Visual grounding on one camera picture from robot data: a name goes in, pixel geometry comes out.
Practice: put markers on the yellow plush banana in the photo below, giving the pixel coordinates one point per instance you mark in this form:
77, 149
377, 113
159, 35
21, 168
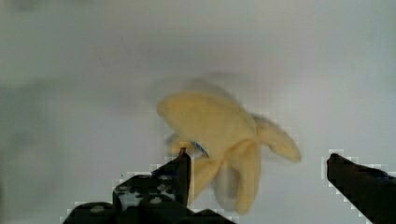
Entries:
231, 140

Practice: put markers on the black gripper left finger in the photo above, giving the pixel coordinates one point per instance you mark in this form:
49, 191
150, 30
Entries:
158, 198

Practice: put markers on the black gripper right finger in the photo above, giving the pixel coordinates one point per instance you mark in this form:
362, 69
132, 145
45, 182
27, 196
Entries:
372, 191

